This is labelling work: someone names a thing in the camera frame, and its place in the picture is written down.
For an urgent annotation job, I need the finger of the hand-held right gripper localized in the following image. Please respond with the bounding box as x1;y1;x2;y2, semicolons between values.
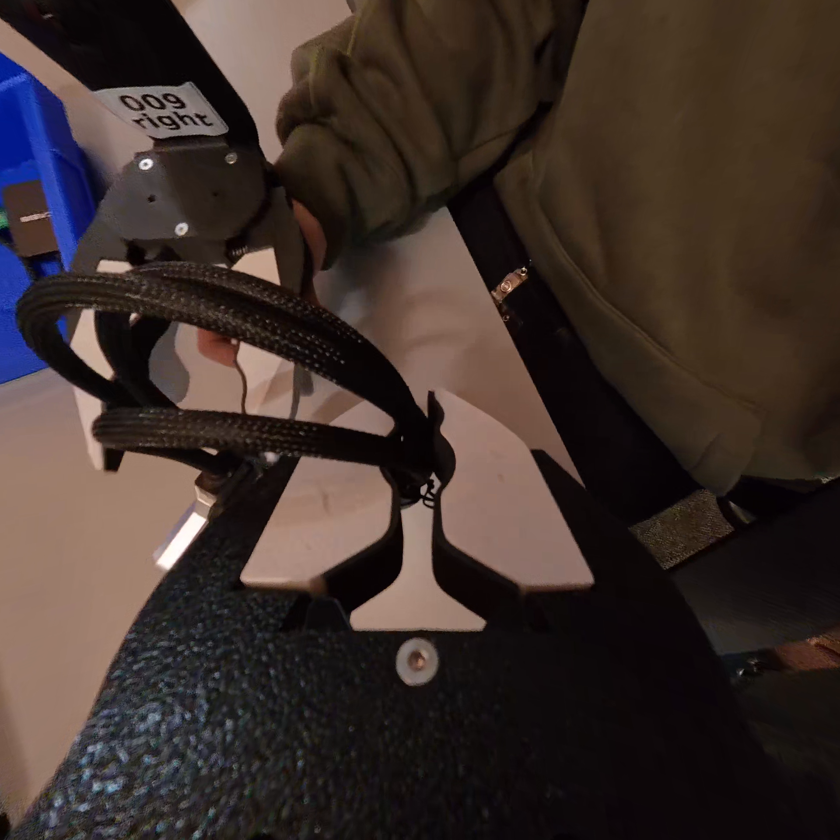
69;259;129;473

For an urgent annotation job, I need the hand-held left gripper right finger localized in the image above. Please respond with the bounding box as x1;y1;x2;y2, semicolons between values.
427;390;595;621

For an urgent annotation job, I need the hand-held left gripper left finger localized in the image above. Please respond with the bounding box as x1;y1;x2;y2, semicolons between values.
239;456;404;614

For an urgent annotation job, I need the grey metal adapter hub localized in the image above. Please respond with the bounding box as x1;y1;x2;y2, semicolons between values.
154;482;221;571

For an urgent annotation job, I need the black braided cable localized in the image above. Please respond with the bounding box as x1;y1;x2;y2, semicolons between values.
16;261;457;509

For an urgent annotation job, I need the person's right hand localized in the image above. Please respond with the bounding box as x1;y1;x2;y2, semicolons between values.
290;200;329;273

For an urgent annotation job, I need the large blue plastic bin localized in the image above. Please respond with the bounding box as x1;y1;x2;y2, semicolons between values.
0;52;99;388

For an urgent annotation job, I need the dark brown label card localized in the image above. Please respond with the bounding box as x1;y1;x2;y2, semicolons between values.
2;180;56;258

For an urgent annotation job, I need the person's olive green hoodie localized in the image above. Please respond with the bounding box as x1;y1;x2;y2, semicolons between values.
492;0;840;496

